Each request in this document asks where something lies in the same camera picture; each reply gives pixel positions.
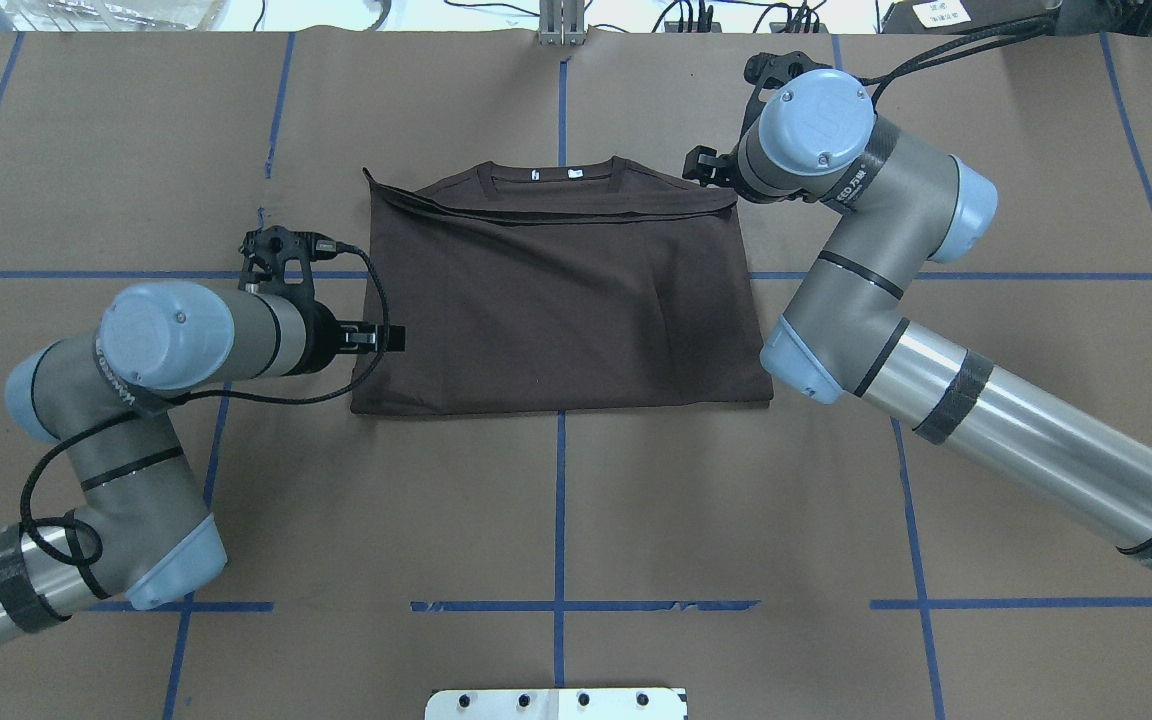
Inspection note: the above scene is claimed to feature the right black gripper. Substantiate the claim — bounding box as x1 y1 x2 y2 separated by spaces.
684 146 736 190

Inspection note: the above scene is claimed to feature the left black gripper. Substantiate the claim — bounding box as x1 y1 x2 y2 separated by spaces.
302 301 406 374

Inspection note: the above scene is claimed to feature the dark brown t-shirt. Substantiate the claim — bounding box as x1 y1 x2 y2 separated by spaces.
349 158 774 416

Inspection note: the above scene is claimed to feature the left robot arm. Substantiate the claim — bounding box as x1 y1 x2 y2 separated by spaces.
0 281 406 644

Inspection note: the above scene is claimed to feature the clear plastic bag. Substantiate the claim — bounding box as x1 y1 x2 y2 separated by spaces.
0 1 227 32

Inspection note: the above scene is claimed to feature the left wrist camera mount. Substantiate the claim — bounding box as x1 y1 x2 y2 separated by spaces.
238 225 342 304

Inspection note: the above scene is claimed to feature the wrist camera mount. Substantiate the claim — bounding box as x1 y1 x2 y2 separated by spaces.
238 225 342 304
742 51 833 115

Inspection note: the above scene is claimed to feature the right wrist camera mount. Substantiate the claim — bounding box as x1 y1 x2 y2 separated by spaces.
742 51 833 115

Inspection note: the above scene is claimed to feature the aluminium frame post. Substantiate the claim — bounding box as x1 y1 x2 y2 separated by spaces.
538 0 588 46

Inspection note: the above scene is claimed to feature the white central pillar mount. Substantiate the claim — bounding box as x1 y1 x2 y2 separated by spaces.
424 687 690 719

